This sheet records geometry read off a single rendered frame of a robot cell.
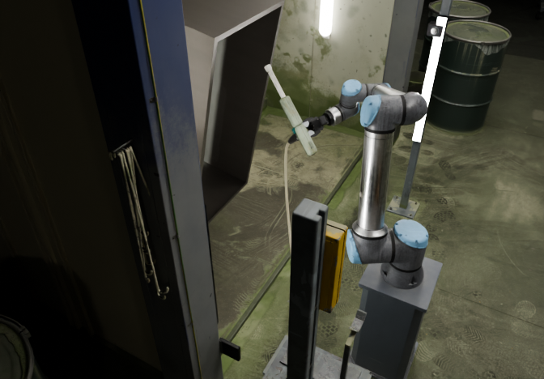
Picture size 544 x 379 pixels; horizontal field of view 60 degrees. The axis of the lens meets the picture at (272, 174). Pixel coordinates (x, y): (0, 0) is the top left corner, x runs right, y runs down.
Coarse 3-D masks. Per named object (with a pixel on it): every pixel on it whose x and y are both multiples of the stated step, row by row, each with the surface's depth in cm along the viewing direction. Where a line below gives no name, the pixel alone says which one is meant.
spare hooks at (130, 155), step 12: (120, 156) 120; (132, 156) 123; (132, 168) 125; (132, 180) 127; (144, 180) 130; (132, 204) 132; (132, 216) 134; (144, 228) 136; (144, 252) 146; (144, 264) 148; (144, 276) 152; (156, 288) 150; (168, 288) 149
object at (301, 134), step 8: (272, 72) 228; (272, 80) 228; (280, 88) 228; (288, 96) 227; (288, 104) 226; (288, 112) 226; (296, 112) 227; (296, 120) 226; (296, 128) 226; (304, 128) 227; (296, 136) 232; (304, 136) 226; (304, 144) 226; (312, 144) 226; (312, 152) 226
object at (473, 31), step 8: (448, 24) 424; (456, 24) 425; (464, 24) 426; (472, 24) 426; (480, 24) 426; (488, 24) 424; (448, 32) 408; (456, 32) 409; (464, 32) 409; (472, 32) 408; (480, 32) 408; (488, 32) 409; (496, 32) 409; (504, 32) 408; (480, 40) 393; (488, 40) 393; (496, 40) 392
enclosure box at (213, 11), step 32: (192, 0) 202; (224, 0) 209; (256, 0) 216; (192, 32) 184; (224, 32) 185; (256, 32) 240; (192, 64) 192; (224, 64) 260; (256, 64) 250; (224, 96) 272; (256, 96) 261; (224, 128) 285; (256, 128) 273; (224, 160) 300; (224, 192) 291
